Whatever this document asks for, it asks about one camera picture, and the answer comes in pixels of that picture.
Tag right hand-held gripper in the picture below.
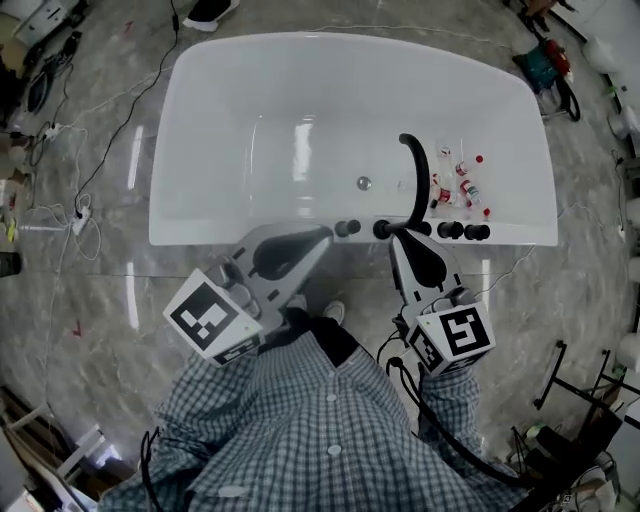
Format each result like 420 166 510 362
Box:
388 230 497 378

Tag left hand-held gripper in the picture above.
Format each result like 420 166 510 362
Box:
162 221 335 369

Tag person's right forearm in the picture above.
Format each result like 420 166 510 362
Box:
417 362 486 454

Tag person's left forearm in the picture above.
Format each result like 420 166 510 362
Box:
154 349 266 451

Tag white bathtub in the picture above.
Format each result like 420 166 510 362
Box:
148 30 560 249

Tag person's black trousers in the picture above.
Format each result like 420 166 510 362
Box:
279 307 364 369

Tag pile of clear plastic bottles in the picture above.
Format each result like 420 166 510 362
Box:
429 144 494 221

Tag black curved faucet spout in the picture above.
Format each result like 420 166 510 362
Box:
372 132 432 240

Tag person's checked shirt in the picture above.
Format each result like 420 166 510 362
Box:
97 332 531 512

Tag black metal rack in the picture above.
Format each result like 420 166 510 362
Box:
532 339 640 512

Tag white roll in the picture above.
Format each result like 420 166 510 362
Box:
618 332 640 374

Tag green and red machine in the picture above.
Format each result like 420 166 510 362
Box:
512 39 571 94

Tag thick black gripper cable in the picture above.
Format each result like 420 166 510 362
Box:
377 332 529 489

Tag black floor cable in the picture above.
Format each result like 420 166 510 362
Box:
74 0 181 211

